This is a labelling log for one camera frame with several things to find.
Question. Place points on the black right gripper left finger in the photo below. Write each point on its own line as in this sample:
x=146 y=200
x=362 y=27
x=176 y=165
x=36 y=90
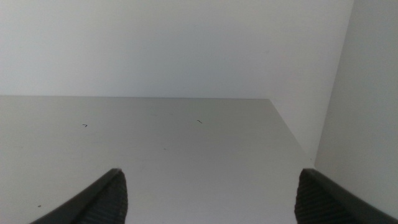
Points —
x=102 y=202

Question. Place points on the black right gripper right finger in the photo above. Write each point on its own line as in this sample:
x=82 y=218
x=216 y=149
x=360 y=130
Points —
x=323 y=202

